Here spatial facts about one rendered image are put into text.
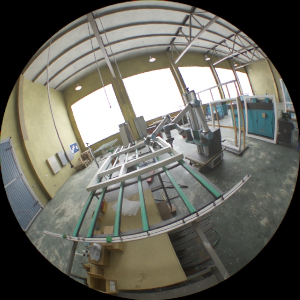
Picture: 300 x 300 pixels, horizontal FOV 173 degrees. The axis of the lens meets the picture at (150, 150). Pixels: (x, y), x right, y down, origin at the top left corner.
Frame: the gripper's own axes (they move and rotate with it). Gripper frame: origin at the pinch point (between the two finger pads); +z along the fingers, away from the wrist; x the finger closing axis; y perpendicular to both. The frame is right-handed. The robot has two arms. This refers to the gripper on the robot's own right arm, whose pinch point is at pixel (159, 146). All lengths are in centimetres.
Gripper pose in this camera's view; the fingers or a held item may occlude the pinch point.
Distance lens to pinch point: 183.9
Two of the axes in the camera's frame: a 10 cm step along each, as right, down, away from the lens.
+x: 2.2, -9.5, -2.4
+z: 8.5, 3.1, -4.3
